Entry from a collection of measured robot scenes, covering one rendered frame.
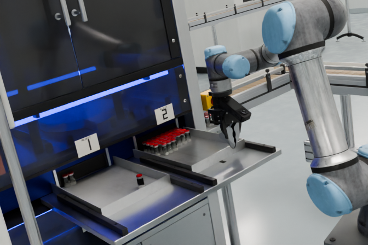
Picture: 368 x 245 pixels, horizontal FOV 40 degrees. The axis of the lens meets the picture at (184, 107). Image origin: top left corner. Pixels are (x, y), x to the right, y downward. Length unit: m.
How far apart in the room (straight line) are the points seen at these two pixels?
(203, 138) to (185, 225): 0.37
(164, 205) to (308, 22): 0.68
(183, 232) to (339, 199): 0.98
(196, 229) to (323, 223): 1.09
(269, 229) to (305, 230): 0.20
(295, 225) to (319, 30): 1.93
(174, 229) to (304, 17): 1.13
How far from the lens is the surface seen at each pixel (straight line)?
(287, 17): 1.21
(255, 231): 3.02
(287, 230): 3.00
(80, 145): 1.72
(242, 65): 1.57
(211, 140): 1.94
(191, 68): 1.97
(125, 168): 1.84
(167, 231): 2.03
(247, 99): 2.36
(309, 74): 1.23
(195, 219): 2.11
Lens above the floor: 1.55
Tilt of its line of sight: 16 degrees down
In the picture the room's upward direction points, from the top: 10 degrees counter-clockwise
